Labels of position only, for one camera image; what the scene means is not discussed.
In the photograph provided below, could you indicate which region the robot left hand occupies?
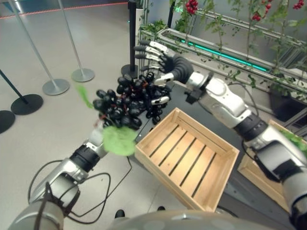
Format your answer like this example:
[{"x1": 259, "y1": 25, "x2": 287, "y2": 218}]
[{"x1": 141, "y1": 71, "x2": 172, "y2": 123}]

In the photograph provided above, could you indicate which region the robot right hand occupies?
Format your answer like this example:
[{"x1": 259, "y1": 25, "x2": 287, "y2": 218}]
[{"x1": 133, "y1": 40, "x2": 194, "y2": 85}]

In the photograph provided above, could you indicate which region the dark artificial grape bunch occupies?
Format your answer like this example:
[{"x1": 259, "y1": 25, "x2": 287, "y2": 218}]
[{"x1": 75, "y1": 73, "x2": 151, "y2": 157}]

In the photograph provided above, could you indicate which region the green light strip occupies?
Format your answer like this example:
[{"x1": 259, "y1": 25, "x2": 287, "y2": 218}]
[{"x1": 180, "y1": 39, "x2": 271, "y2": 72}]

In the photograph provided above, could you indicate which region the green leafy bush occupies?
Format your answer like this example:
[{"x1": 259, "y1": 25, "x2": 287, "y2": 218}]
[{"x1": 141, "y1": 19, "x2": 168, "y2": 36}]

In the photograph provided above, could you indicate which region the green tomato vine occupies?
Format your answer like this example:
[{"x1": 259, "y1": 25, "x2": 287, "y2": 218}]
[
  {"x1": 205, "y1": 0, "x2": 243, "y2": 63},
  {"x1": 225, "y1": 0, "x2": 274, "y2": 88},
  {"x1": 268, "y1": 0, "x2": 307, "y2": 101},
  {"x1": 169, "y1": 0, "x2": 204, "y2": 52}
]

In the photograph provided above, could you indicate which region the empty slatted wooden crate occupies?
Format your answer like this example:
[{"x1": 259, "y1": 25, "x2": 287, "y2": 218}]
[{"x1": 134, "y1": 107, "x2": 240, "y2": 213}]

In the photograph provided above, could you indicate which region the silver stanchion with round base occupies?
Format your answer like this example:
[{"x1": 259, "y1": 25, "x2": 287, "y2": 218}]
[
  {"x1": 11, "y1": 0, "x2": 71, "y2": 96},
  {"x1": 57, "y1": 0, "x2": 95, "y2": 83}
]

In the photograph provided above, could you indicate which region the black planter box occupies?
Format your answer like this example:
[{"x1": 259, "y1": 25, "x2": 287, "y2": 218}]
[{"x1": 268, "y1": 82, "x2": 307, "y2": 122}]

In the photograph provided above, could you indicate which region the grey robot torso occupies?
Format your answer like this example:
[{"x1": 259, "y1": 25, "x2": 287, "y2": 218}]
[{"x1": 105, "y1": 209, "x2": 296, "y2": 230}]

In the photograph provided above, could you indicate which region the wooden crate with greens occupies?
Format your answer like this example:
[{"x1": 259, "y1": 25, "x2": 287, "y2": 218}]
[{"x1": 237, "y1": 119, "x2": 307, "y2": 213}]

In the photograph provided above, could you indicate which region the black stanchion with round base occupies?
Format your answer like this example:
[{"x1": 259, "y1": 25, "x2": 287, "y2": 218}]
[{"x1": 0, "y1": 69, "x2": 44, "y2": 116}]

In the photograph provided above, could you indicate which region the green leafy plant bunch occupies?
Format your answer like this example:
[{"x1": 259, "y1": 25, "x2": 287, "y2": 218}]
[{"x1": 275, "y1": 128, "x2": 307, "y2": 157}]

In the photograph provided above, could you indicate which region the black round stanchion base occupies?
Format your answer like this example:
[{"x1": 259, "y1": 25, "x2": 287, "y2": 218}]
[{"x1": 0, "y1": 110, "x2": 16, "y2": 135}]

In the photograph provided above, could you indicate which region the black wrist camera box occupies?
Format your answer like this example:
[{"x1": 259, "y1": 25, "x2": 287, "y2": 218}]
[{"x1": 184, "y1": 89, "x2": 202, "y2": 104}]

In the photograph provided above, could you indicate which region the tall black stanchion post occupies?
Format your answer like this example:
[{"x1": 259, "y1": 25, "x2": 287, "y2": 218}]
[{"x1": 120, "y1": 0, "x2": 140, "y2": 79}]

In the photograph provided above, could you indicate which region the aluminium plant frame rack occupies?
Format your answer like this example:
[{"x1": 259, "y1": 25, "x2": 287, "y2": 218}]
[{"x1": 135, "y1": 7, "x2": 307, "y2": 131}]

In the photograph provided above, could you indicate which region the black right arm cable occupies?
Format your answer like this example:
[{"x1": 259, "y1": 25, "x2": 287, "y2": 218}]
[{"x1": 227, "y1": 82, "x2": 259, "y2": 116}]

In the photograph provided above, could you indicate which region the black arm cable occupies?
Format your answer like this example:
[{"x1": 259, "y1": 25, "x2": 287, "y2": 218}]
[
  {"x1": 27, "y1": 155, "x2": 133, "y2": 225},
  {"x1": 227, "y1": 82, "x2": 259, "y2": 116}
]

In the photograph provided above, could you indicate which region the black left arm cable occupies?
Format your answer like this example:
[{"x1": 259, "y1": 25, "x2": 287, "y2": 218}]
[{"x1": 27, "y1": 155, "x2": 133, "y2": 225}]

